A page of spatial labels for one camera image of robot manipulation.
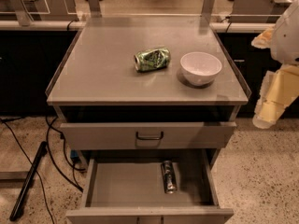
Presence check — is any grey drawer cabinet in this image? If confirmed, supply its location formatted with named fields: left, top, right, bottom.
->
left=45, top=15, right=252, bottom=224

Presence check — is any grey open middle drawer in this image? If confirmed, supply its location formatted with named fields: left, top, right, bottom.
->
left=66, top=149, right=234, bottom=224

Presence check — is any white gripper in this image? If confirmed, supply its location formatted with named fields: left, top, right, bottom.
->
left=251, top=27, right=299, bottom=129

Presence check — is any grey top drawer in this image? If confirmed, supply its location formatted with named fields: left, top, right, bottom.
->
left=61, top=122, right=236, bottom=150

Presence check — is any black floor cable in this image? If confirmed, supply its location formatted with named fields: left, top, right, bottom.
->
left=0, top=115, right=85, bottom=224

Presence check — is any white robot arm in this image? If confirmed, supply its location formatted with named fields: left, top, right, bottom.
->
left=251, top=0, right=299, bottom=129

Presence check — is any dark top drawer handle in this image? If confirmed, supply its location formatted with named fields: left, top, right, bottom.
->
left=135, top=132, right=164, bottom=141

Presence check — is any redbull can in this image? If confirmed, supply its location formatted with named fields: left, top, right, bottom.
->
left=161, top=161, right=178, bottom=194

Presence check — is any black bar on floor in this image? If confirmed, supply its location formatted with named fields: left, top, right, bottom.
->
left=9, top=141, right=47, bottom=222

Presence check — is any crushed green soda can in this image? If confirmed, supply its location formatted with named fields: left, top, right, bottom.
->
left=134, top=47, right=171, bottom=73

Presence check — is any white bowl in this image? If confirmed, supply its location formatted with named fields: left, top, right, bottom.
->
left=180, top=52, right=222, bottom=86

